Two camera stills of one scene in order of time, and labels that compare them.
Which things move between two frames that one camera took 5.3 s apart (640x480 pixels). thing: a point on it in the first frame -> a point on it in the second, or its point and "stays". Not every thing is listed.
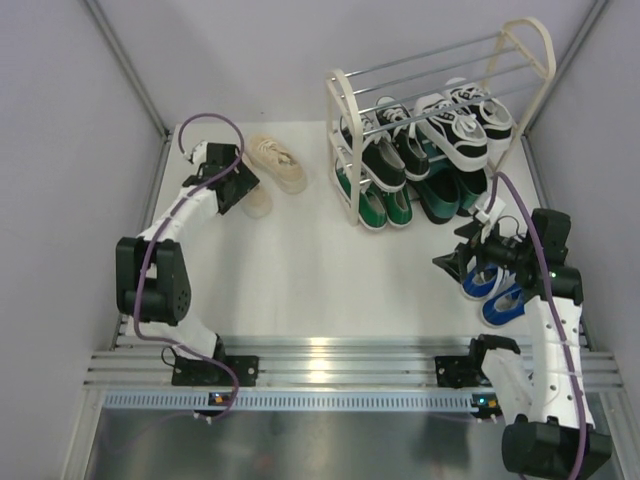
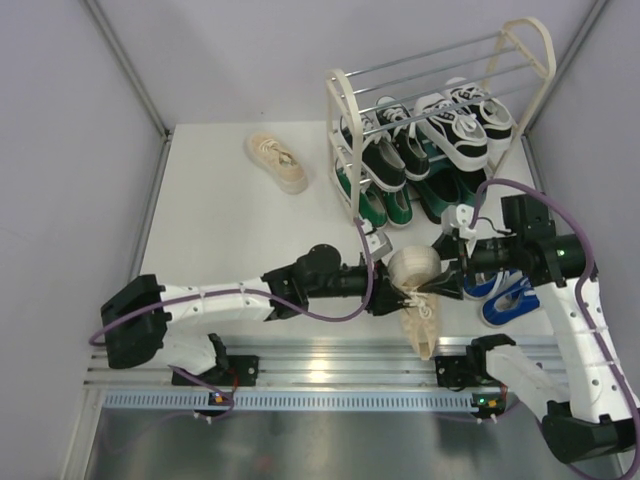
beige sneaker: (258, 202) -> (409, 269)
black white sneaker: (456, 134) stays
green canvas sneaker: (372, 203) stays
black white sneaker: (493, 116) stays
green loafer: (472, 184) stays
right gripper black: (456, 262) -> (451, 282)
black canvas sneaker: (405, 139) stays
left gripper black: (245, 183) -> (385, 297)
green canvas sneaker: (399, 207) stays
